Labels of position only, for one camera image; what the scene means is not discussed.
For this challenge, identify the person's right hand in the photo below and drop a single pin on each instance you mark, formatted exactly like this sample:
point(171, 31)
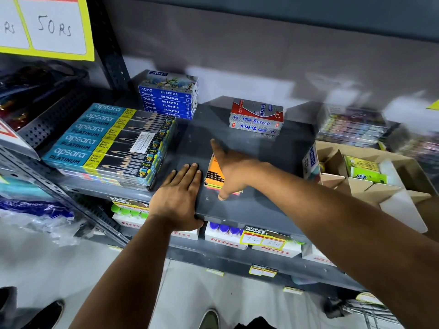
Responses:
point(240, 173)

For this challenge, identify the person's left hand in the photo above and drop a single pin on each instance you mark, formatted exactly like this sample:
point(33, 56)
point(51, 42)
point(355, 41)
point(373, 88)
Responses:
point(175, 202)

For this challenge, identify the person's left middle finger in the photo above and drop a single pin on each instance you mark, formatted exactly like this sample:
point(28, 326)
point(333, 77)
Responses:
point(191, 176)

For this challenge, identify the person's left thumb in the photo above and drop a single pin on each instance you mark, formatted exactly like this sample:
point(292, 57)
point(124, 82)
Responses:
point(199, 225)

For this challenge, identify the person's right thumb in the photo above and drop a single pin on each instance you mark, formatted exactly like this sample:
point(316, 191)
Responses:
point(225, 191)

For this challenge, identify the person's left little finger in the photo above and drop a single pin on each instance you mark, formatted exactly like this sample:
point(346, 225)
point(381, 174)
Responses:
point(168, 179)

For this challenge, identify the orange sticky note pack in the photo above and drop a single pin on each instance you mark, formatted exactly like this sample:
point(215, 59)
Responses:
point(213, 174)

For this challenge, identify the person's left forearm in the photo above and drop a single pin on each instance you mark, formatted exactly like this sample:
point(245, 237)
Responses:
point(130, 280)

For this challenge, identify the person's right forearm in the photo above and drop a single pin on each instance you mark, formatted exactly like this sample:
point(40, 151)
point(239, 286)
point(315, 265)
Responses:
point(349, 236)

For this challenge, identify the white box of blue-capped bottles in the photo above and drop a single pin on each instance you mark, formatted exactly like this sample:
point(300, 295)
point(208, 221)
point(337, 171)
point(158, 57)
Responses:
point(224, 238)

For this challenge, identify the grey metal shelf board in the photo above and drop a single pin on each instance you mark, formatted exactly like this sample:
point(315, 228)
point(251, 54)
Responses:
point(192, 140)

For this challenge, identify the small yellow shelf tag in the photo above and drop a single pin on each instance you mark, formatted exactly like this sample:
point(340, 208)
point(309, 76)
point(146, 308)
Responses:
point(293, 290)
point(214, 272)

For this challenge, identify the white box of green-capped bottles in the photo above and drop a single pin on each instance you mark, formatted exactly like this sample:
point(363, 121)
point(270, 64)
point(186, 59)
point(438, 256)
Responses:
point(128, 217)

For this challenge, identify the large yellow shelf price label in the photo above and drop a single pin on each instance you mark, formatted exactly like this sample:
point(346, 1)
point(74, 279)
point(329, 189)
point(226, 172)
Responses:
point(264, 238)

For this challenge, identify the silver glue stick box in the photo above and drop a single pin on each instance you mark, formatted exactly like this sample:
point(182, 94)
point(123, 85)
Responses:
point(255, 122)
point(252, 129)

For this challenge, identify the stack of teal pencil boxes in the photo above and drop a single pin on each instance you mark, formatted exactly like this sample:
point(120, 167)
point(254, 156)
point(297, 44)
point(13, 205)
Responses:
point(113, 140)

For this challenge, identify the stack of blue pastel boxes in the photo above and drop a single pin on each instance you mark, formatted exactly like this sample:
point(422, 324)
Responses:
point(169, 99)

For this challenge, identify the white bottle box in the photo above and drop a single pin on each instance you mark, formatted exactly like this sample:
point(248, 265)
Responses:
point(315, 256)
point(277, 251)

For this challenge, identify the red and silver glue box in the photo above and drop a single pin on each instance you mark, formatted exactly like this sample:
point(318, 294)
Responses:
point(257, 108)

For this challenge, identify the blue and white small box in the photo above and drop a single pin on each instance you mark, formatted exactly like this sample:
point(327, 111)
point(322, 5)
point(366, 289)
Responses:
point(310, 164)

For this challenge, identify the person's green shoe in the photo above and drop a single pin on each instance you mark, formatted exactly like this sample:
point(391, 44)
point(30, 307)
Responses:
point(209, 320)

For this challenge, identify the black perforated shelf panel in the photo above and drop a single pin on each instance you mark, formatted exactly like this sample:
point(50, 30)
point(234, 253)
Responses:
point(58, 116)

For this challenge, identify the clear plastic bags pile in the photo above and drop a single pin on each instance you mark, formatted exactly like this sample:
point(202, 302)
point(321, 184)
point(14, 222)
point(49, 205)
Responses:
point(37, 212)

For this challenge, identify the stack of colourful flat boxes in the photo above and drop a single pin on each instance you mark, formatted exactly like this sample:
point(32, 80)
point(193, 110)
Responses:
point(349, 125)

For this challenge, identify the green packet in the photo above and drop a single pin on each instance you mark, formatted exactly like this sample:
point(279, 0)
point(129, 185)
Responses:
point(365, 169)

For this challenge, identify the red and white sign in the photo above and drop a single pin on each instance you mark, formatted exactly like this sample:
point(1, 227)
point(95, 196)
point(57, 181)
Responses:
point(13, 140)

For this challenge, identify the dark wrapped packets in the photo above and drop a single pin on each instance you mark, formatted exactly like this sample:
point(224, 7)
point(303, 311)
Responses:
point(34, 89)

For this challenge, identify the brown cardboard divider carton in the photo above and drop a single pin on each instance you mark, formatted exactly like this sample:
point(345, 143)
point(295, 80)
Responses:
point(387, 198)

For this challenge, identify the person's black shoe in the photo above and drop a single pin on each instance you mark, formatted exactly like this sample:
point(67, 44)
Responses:
point(44, 316)

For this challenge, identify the yellow and white price sign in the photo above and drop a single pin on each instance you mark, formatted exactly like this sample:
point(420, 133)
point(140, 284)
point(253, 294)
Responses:
point(51, 27)

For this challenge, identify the yellow paper tag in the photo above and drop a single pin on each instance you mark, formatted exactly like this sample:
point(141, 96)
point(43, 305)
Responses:
point(434, 105)

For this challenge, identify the black shelf upright post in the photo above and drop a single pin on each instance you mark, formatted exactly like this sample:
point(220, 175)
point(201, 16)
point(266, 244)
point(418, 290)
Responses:
point(109, 47)

